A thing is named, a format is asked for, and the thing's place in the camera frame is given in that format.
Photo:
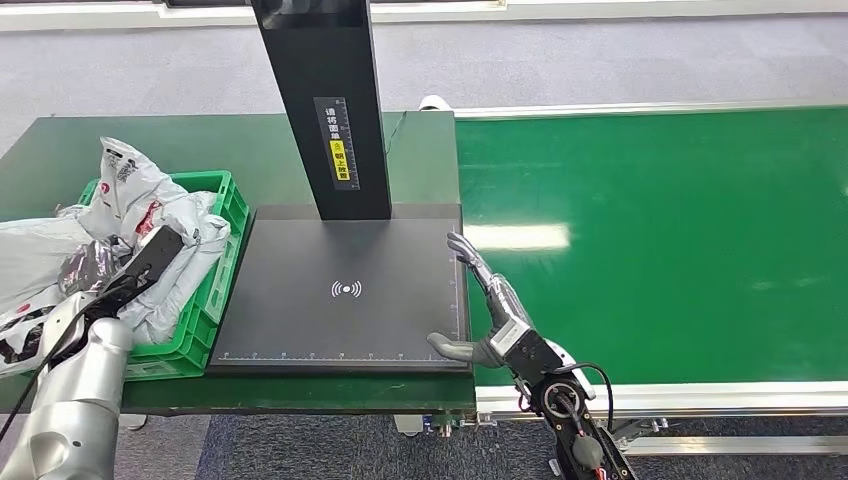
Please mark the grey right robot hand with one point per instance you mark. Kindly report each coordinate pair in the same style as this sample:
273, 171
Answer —
503, 311

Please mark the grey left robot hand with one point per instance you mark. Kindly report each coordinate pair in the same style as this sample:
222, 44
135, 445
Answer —
93, 268

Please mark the white crumpled mailer package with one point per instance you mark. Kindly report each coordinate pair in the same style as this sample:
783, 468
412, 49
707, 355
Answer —
33, 252

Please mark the green plastic basket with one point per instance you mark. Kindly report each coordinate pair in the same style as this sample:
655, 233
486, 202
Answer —
199, 318

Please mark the white mailer with red print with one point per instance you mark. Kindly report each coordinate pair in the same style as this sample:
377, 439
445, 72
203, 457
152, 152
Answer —
179, 291

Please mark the dark green table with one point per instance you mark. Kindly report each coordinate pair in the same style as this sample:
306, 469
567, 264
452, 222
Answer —
66, 152

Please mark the white mailer with red stripe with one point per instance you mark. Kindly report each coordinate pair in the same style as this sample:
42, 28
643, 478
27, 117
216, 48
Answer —
202, 208

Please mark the green conveyor belt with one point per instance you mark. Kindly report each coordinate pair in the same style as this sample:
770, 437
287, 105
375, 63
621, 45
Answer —
662, 232

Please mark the black yellow ruler label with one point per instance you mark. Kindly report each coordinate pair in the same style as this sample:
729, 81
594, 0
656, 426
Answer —
339, 146

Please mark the black scale column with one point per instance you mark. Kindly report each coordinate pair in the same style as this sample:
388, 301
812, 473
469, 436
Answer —
331, 66

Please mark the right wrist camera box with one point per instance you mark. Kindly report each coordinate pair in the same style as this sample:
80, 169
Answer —
530, 351

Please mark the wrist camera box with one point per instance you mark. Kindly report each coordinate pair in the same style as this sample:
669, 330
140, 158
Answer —
530, 351
159, 252

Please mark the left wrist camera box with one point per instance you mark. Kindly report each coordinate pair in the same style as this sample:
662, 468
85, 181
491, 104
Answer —
159, 252

